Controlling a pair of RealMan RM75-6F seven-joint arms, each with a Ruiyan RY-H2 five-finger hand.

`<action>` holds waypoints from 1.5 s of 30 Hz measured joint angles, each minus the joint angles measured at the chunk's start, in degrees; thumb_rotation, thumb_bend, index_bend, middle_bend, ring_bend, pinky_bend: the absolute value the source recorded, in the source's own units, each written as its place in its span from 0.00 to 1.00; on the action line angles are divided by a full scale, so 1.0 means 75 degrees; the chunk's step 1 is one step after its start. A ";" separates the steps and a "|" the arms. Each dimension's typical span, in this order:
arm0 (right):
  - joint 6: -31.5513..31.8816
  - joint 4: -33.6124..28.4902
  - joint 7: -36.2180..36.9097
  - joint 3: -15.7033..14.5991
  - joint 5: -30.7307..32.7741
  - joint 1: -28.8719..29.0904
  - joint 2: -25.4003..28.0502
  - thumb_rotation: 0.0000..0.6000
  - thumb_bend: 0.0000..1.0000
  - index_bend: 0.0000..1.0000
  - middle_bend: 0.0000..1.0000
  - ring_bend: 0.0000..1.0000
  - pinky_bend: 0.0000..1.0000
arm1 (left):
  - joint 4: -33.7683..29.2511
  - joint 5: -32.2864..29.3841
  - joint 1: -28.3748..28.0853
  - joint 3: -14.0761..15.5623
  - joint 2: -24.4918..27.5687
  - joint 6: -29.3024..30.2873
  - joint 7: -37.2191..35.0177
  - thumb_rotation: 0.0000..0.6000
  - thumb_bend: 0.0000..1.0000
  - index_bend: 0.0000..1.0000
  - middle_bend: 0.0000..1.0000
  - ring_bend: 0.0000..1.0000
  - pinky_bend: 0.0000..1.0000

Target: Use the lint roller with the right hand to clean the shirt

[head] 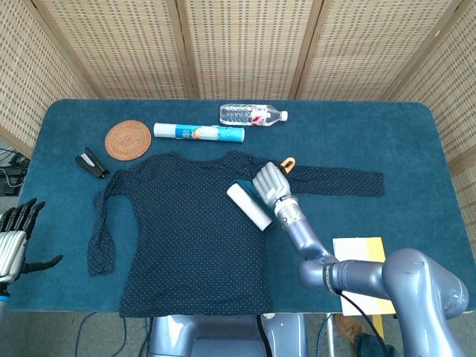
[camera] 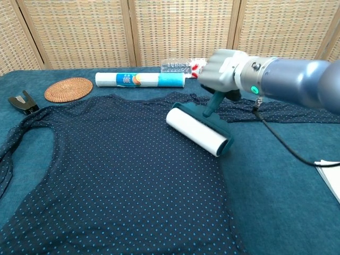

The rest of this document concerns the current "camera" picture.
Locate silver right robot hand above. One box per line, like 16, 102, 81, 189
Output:
197, 48, 242, 102

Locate navy polka dot shirt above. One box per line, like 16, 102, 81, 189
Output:
0, 92, 340, 255

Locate black stapler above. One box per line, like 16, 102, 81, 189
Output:
7, 90, 40, 116

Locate white paper sheet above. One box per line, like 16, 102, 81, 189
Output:
314, 159, 340, 205

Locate teal lint roller yellow handle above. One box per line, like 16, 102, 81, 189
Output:
165, 91, 235, 158

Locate woven rattan folding screen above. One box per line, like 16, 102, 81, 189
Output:
0, 0, 340, 77

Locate clear plastic water bottle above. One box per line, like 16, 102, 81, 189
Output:
160, 56, 208, 79

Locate white blue plastic bag roll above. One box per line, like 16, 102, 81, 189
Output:
95, 72, 186, 89

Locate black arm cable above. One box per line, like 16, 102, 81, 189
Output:
252, 96, 340, 168

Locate blue carpet table cover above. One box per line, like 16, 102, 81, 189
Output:
0, 59, 340, 255

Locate round woven rattan coaster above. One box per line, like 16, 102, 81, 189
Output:
44, 76, 94, 103

